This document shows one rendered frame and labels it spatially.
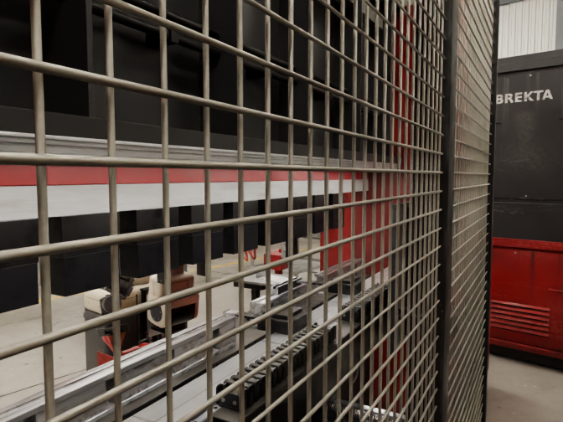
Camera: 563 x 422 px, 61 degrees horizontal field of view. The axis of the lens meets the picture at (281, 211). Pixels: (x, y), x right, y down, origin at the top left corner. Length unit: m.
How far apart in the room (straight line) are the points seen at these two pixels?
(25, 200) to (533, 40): 8.60
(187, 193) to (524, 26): 8.27
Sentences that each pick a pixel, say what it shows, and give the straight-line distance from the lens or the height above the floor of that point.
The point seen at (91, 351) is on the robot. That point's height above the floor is 0.47.
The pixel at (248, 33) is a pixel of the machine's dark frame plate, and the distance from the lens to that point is 1.51.
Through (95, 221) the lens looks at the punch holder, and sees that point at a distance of 1.10.
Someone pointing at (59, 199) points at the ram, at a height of 1.37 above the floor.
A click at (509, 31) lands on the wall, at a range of 9.25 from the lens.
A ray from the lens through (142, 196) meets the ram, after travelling 1.19.
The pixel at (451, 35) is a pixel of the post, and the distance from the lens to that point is 0.70.
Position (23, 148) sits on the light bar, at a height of 1.46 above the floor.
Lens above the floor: 1.42
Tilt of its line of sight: 4 degrees down
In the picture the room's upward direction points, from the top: straight up
